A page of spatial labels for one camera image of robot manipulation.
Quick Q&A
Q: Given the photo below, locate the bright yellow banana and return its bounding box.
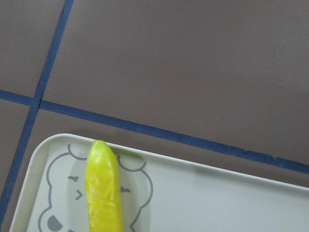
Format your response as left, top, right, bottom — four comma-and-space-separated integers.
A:
85, 140, 124, 232

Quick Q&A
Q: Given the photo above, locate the white bear tray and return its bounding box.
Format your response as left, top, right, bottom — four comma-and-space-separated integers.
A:
10, 134, 309, 232

